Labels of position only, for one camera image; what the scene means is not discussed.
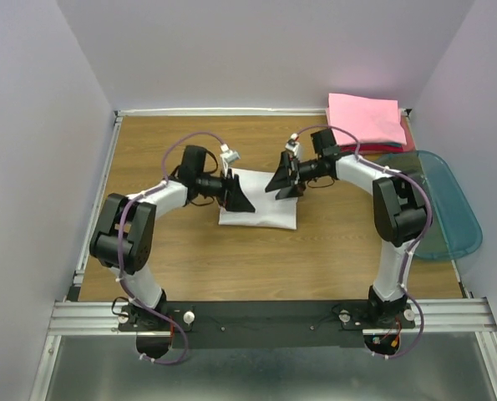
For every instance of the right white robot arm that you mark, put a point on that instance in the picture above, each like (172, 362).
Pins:
(402, 211)

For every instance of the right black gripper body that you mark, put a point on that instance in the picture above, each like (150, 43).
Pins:
(297, 170)

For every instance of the teal plastic bin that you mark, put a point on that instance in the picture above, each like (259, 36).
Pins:
(455, 231)

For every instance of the white t shirt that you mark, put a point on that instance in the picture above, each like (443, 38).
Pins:
(271, 213)

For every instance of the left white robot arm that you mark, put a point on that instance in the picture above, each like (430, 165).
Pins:
(123, 235)

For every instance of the folded red t shirt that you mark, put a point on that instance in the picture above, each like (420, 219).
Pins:
(384, 148)

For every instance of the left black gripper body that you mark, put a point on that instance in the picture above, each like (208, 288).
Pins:
(225, 193)

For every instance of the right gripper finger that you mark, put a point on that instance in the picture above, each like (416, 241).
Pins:
(290, 192)
(282, 177)

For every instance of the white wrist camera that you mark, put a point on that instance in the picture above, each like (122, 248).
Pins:
(293, 147)
(228, 157)

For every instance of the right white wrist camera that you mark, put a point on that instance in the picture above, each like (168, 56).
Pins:
(293, 147)

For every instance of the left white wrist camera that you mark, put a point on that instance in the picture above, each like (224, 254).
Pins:
(228, 157)

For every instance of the folded pink t shirt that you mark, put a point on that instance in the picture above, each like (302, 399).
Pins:
(371, 121)

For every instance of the aluminium front rail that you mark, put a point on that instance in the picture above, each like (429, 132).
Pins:
(432, 315)

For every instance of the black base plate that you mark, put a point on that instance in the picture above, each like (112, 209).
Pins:
(164, 334)

